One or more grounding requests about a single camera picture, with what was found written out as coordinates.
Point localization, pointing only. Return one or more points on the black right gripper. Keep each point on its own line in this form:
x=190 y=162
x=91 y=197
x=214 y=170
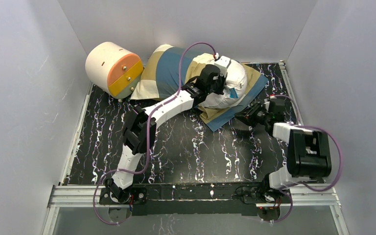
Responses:
x=247 y=116

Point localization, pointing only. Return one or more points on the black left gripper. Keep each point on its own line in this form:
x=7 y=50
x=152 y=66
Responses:
x=219 y=82

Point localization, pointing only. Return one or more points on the white pillow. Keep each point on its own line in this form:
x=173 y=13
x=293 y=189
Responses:
x=236 y=78

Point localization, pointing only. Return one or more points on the blue beige white pillowcase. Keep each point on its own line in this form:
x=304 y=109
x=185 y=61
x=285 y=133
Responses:
x=169 y=65

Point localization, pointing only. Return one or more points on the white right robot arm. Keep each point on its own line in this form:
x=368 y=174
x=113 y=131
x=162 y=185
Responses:
x=308 y=154

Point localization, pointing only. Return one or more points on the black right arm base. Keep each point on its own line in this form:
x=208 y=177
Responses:
x=259 y=198

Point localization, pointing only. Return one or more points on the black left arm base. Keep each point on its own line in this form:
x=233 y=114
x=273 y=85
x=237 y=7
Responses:
x=124 y=203

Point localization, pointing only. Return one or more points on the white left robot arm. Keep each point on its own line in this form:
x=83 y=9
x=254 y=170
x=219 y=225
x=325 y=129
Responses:
x=140 y=128

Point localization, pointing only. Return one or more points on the blue pillow label tag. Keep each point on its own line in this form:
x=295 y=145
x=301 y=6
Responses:
x=233 y=93

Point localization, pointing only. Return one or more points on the round cream drawer cabinet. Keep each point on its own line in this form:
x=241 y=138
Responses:
x=114 y=69

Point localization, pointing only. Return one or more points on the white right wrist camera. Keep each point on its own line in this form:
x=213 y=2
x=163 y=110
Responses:
x=267 y=101

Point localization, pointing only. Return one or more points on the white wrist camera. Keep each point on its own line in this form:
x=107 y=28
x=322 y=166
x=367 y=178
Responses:
x=222 y=63
x=267 y=101

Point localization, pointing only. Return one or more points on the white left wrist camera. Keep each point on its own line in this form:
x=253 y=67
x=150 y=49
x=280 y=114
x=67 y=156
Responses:
x=222 y=63

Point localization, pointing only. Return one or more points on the aluminium table frame rail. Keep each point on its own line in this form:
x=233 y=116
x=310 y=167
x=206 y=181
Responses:
x=197 y=198

